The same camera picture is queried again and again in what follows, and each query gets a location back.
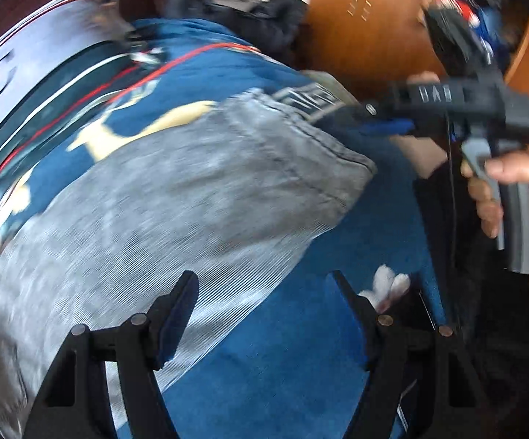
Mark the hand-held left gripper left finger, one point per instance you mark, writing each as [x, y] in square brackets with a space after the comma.
[178, 315]

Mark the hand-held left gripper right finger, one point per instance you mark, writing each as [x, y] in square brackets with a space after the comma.
[350, 304]

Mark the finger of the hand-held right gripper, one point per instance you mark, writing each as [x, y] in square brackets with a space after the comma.
[390, 125]

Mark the grey denim pants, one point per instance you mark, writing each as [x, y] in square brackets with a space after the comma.
[164, 219]

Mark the person's right hand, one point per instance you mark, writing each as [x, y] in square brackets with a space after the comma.
[525, 173]

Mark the blue printed blanket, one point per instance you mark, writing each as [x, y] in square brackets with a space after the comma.
[301, 338]

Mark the wooden cabinet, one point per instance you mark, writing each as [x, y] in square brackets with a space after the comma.
[374, 23]

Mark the dark bag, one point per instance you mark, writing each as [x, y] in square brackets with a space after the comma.
[246, 7]

